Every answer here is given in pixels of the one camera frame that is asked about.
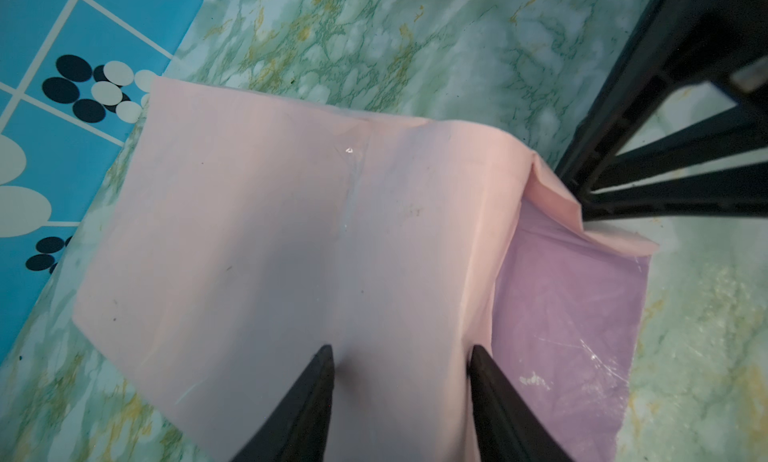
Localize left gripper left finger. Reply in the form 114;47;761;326
233;344;335;462

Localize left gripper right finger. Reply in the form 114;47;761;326
467;345;572;462

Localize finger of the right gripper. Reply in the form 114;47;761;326
556;0;767;219

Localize purple wrapping paper sheet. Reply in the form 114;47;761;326
73;78;655;461

